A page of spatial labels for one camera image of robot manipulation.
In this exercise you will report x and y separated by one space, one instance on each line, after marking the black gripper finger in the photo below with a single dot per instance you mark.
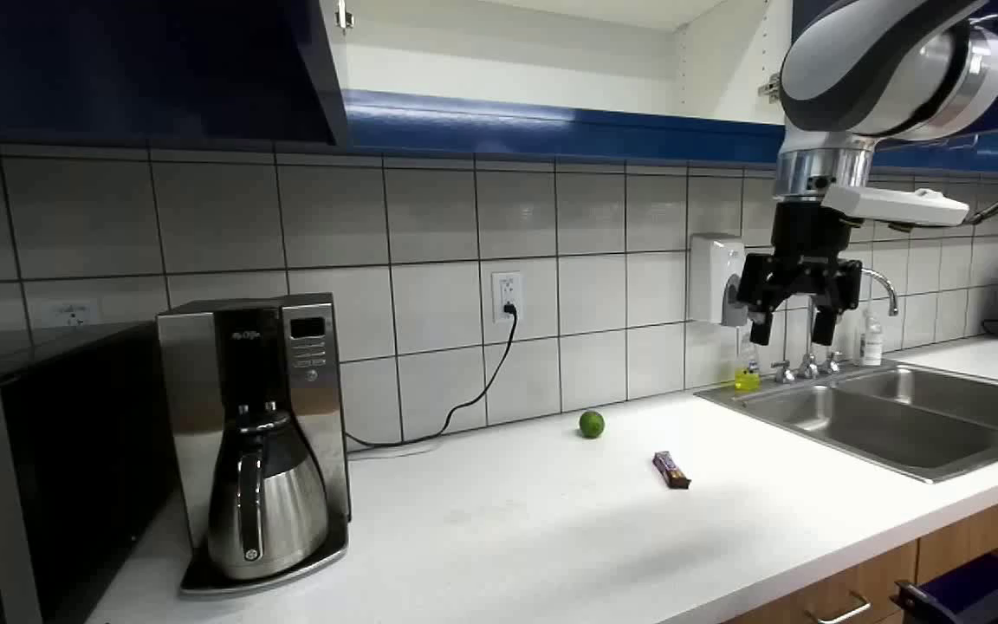
758 323
825 322

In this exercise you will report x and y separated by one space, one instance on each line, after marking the blue upper cabinet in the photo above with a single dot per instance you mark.
564 79

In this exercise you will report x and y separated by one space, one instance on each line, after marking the blue chair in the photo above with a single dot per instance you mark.
963 596

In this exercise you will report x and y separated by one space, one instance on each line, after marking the steel coffee carafe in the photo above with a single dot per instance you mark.
268 508

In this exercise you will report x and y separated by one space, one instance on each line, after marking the steel coffee maker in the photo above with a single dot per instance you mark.
251 351

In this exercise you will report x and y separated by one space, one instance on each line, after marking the wooden drawer front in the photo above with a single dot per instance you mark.
853 596

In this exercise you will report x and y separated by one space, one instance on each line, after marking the stainless steel sink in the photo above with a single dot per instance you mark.
911 420

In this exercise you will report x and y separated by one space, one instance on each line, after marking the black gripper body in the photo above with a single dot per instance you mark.
805 259

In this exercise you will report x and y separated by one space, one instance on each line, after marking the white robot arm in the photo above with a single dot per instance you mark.
857 79

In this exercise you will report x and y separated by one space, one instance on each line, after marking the green lime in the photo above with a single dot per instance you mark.
589 426

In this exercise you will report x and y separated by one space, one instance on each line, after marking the yellow dish soap bottle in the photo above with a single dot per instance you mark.
747 365

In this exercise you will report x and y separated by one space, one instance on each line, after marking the white soap pump bottle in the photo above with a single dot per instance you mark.
871 345

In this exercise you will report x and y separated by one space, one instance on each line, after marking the chrome faucet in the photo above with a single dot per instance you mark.
847 351

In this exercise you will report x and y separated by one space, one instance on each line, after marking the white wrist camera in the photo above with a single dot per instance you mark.
895 207

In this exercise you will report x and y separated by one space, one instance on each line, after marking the white wall outlet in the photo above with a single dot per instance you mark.
506 292

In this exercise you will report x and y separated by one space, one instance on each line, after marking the blue open cabinet door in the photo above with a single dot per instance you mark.
168 71

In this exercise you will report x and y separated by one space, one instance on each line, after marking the white soap dispenser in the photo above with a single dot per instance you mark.
715 271

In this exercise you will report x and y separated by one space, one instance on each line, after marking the black microwave oven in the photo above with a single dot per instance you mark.
83 467

